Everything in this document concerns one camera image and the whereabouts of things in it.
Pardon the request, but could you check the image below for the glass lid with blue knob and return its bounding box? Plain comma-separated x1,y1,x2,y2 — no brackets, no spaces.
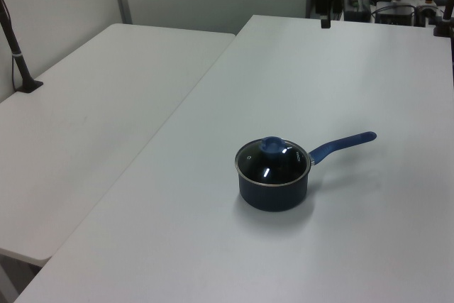
234,136,311,188

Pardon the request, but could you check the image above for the black electronics box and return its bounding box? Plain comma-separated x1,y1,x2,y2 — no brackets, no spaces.
375,4,416,26

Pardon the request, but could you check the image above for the black pole with table clamp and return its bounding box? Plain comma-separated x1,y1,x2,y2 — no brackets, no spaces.
432,0,454,38

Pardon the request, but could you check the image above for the white side table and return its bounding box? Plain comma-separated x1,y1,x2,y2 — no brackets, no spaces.
0,23,238,262

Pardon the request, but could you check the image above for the dark saucepan with blue handle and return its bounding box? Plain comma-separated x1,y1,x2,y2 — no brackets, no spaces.
234,131,378,213

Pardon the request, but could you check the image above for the black camera pole with foot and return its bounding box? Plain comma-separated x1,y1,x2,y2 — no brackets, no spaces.
0,0,45,94

